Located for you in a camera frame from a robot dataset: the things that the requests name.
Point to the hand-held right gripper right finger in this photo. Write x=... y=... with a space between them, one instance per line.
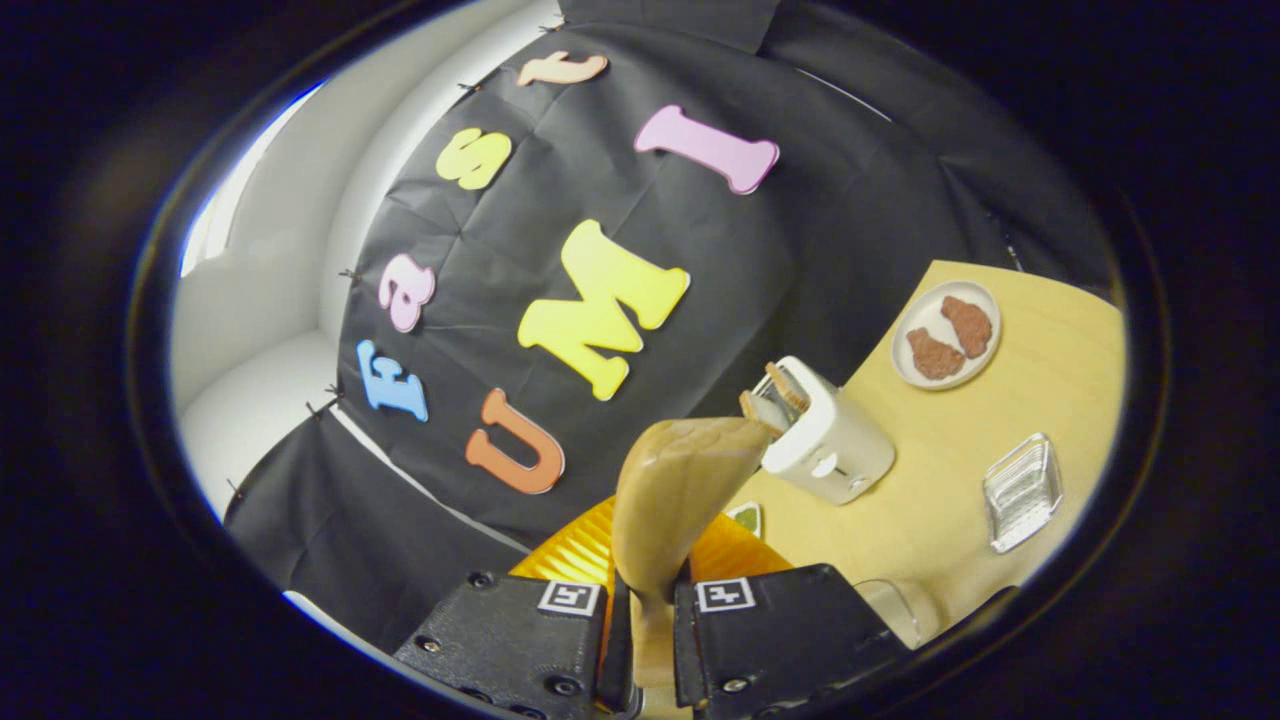
x=780 y=630

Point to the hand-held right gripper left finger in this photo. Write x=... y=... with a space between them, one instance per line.
x=500 y=640

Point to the clear plastic rice container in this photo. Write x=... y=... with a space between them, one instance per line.
x=895 y=605

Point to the wooden spoon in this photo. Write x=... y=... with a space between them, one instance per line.
x=680 y=490

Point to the white divided grain dish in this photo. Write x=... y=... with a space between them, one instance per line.
x=747 y=520

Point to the white toaster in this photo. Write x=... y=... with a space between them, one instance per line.
x=835 y=450

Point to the toasted bread slice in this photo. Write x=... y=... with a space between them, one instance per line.
x=788 y=387
x=756 y=408

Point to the brown meat piece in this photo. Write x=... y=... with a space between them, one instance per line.
x=967 y=325
x=935 y=355

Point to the white round plate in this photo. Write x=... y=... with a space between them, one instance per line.
x=925 y=310

